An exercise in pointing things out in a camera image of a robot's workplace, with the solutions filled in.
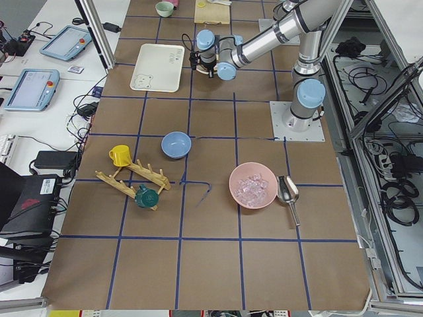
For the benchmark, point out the dark green mug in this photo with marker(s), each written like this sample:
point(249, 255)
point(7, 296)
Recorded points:
point(146, 197)

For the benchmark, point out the black cloth bundle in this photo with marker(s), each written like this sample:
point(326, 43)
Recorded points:
point(351, 48)

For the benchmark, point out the aluminium frame post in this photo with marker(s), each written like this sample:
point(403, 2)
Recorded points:
point(92, 21)

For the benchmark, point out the white keyboard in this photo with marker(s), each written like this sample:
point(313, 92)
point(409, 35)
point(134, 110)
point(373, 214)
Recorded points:
point(8, 143)

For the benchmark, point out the blue bowl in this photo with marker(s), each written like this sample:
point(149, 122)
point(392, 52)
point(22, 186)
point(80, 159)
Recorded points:
point(176, 144)

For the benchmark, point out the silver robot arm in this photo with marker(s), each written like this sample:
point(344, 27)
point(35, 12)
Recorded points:
point(307, 20)

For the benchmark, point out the light green cup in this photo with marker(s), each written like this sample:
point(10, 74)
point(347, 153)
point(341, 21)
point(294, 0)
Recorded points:
point(164, 9)

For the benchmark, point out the black power adapter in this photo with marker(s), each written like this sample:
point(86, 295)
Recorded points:
point(55, 160)

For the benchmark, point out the clear ice cubes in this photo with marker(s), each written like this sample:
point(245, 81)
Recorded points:
point(252, 191)

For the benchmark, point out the upper blue teach pendant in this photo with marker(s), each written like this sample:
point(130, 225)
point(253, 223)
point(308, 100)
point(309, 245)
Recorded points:
point(67, 44)

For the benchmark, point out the brown paper table cover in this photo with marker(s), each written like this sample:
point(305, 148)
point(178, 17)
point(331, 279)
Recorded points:
point(198, 248)

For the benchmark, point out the cream bear tray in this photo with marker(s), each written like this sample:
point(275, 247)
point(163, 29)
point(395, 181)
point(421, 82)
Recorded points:
point(158, 68)

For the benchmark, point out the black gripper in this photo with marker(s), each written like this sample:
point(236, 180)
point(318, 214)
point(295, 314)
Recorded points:
point(209, 67)

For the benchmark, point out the pink bowl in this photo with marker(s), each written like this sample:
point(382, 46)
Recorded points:
point(247, 169)

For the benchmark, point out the metal scoop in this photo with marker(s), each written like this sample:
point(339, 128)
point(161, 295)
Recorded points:
point(288, 194)

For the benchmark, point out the black computer box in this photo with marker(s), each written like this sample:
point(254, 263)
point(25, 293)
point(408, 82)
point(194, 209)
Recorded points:
point(28, 204)

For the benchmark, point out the white round plate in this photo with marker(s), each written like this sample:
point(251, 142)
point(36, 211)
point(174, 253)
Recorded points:
point(202, 70)

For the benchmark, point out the small black power brick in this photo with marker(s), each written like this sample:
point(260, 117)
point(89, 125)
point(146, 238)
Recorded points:
point(111, 27)

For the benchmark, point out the wooden cutting board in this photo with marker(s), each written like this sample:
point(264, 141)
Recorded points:
point(212, 12)

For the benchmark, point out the blue teach pendant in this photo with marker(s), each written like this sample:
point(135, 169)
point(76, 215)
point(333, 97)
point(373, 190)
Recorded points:
point(33, 90)
point(67, 44)

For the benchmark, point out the yellow mug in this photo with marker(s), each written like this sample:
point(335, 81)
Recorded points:
point(120, 155)

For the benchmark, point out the lower blue teach pendant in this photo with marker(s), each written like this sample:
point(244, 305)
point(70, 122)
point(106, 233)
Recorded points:
point(33, 90)

